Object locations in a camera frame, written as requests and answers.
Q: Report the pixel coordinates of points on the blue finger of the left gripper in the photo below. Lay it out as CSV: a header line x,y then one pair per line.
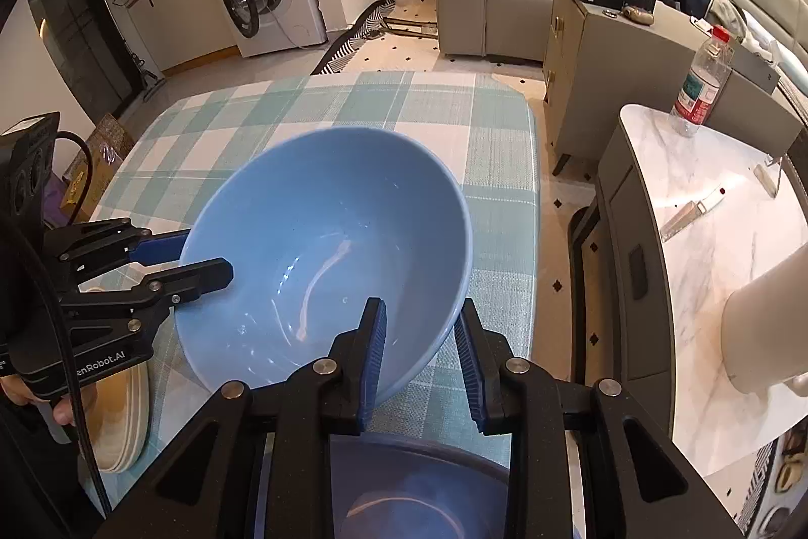
x,y
156,249

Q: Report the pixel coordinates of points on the yellow cardboard box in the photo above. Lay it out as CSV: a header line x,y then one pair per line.
x,y
109,145

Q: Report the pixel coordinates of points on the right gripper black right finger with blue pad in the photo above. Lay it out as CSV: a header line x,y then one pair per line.
x,y
635,482

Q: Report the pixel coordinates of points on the large cream plate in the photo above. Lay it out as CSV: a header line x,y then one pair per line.
x,y
118,418

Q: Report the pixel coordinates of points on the small knife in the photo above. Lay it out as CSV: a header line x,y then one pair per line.
x,y
690,212

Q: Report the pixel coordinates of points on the white electric kettle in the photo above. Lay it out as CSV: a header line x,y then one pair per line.
x,y
764,334

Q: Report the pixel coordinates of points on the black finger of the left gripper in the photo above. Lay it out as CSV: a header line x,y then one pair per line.
x,y
176,286

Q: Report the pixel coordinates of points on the marble coffee table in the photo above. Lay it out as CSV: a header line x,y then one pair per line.
x,y
669,296

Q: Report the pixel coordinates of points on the kitchen counter cabinet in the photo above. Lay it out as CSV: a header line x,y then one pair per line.
x,y
178,32

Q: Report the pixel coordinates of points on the teal checkered tablecloth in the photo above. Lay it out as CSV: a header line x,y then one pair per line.
x,y
481,129

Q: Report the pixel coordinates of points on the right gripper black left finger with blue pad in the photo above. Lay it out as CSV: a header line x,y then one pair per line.
x,y
256,461

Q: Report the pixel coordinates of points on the plastic water bottle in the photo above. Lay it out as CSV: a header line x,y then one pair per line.
x,y
707,75

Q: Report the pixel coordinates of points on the person's left hand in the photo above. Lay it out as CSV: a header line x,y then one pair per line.
x,y
16,391

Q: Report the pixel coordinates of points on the grey side cabinet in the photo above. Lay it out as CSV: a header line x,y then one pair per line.
x,y
597,61

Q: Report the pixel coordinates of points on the blue bowl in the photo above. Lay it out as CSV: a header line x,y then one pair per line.
x,y
381,485
314,227

